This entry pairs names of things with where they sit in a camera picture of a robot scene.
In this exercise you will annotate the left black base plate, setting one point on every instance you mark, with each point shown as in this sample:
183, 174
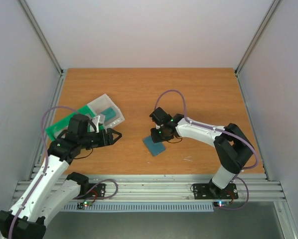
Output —
96, 192

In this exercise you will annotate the teal card holder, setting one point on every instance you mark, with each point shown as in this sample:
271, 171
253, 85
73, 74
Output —
154, 148

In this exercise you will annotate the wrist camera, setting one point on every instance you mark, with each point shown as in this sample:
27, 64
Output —
160, 117
97, 122

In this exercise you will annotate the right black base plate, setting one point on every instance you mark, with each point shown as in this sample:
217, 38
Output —
203, 191

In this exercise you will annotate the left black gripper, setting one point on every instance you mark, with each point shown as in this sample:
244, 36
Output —
103, 140

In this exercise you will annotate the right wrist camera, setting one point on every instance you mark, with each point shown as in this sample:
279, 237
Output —
160, 117

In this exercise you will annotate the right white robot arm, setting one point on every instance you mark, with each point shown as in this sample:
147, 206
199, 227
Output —
232, 147

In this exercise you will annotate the teal card in bin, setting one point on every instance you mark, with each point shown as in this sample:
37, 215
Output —
109, 114

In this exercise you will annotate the grey slotted cable duct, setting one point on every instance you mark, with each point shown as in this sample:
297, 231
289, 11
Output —
128, 207

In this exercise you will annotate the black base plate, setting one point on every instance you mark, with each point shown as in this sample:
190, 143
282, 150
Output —
96, 192
203, 191

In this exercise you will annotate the green plastic tray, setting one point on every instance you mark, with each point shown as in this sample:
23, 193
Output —
54, 130

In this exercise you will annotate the aluminium front rail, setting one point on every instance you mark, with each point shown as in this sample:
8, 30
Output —
177, 187

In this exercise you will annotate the white translucent plastic bin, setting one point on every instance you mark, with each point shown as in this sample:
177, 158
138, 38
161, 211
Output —
103, 102

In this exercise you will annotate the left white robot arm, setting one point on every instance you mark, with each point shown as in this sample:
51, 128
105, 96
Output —
29, 217

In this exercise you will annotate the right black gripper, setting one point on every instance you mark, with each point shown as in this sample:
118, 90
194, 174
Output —
159, 136

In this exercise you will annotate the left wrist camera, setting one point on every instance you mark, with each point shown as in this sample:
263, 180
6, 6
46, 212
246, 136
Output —
97, 122

